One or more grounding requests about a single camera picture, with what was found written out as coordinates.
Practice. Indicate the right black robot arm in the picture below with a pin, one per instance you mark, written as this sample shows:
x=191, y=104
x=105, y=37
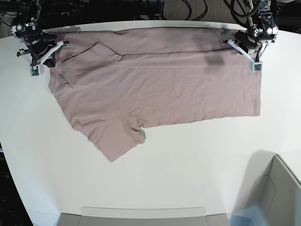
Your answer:
x=25, y=27

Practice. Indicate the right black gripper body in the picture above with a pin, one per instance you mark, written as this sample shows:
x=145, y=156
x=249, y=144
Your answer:
x=38, y=44

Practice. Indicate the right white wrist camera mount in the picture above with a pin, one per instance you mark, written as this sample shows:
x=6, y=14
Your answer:
x=44, y=58

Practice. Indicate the pink T-shirt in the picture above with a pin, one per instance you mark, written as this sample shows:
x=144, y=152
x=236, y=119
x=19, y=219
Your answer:
x=112, y=85

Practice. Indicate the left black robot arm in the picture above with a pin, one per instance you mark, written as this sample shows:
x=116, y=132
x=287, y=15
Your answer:
x=261, y=26

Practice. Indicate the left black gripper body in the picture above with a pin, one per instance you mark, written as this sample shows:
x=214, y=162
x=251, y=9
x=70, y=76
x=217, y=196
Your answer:
x=248, y=41

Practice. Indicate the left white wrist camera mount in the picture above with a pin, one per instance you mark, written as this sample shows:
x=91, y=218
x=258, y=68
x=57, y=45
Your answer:
x=255, y=63

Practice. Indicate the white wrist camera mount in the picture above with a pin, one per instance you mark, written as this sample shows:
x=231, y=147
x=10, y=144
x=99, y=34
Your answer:
x=255, y=63
x=44, y=58

